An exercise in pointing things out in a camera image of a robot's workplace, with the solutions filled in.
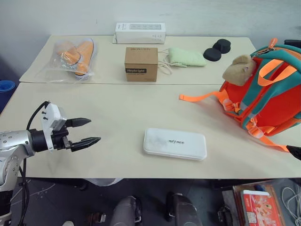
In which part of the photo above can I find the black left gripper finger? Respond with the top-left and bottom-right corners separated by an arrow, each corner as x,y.
70,136 -> 102,153
66,117 -> 92,129

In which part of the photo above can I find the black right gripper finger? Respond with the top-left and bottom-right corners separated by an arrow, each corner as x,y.
285,145 -> 301,161

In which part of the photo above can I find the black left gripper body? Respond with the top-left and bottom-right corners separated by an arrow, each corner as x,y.
50,118 -> 73,151

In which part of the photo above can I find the orange and teal backpack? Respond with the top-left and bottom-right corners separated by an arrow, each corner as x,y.
179,38 -> 301,153

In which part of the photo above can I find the white plastic case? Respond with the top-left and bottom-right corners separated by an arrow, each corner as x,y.
143,128 -> 207,161

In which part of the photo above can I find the black plastic handle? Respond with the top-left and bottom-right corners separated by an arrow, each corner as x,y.
284,39 -> 301,49

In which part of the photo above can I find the clear plastic bag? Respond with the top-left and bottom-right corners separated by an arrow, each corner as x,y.
35,37 -> 98,83

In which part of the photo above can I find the orange slip-on shoe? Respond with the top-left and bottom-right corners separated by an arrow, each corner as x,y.
72,39 -> 96,80
56,41 -> 83,69

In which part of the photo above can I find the red printed package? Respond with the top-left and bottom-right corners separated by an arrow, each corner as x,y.
242,189 -> 283,226

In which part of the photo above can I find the blue round container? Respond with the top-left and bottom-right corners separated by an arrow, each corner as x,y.
0,80 -> 16,114

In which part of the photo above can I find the open brown cardboard box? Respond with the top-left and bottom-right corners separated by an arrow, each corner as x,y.
232,181 -> 288,226

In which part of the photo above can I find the dark rounded grey shape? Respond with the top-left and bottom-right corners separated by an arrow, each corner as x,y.
110,195 -> 143,226
166,192 -> 203,226

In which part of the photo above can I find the white printed carton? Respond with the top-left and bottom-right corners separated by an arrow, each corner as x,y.
114,22 -> 166,45

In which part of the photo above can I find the black round foam disc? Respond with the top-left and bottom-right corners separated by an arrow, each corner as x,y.
212,39 -> 232,54
203,48 -> 222,62

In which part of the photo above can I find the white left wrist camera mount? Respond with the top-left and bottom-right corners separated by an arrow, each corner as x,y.
40,101 -> 68,152

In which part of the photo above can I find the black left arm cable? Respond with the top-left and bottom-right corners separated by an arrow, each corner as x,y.
17,101 -> 51,226

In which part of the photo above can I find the white cable on floor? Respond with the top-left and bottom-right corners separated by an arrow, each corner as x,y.
281,186 -> 301,223

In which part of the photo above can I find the green drawstring pouch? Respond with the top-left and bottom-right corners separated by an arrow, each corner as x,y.
157,47 -> 207,76

